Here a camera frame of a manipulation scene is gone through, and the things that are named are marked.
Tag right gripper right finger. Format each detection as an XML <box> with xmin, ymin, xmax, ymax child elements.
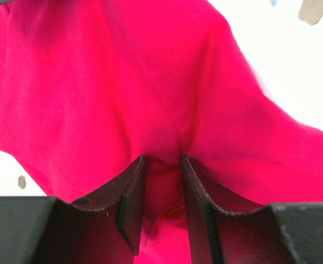
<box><xmin>181</xmin><ymin>156</ymin><xmax>323</xmax><ymax>263</ymax></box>

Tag magenta t shirt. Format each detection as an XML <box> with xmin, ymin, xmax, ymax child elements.
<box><xmin>0</xmin><ymin>1</ymin><xmax>323</xmax><ymax>263</ymax></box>

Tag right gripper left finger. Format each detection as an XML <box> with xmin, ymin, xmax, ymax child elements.
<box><xmin>0</xmin><ymin>156</ymin><xmax>147</xmax><ymax>263</ymax></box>

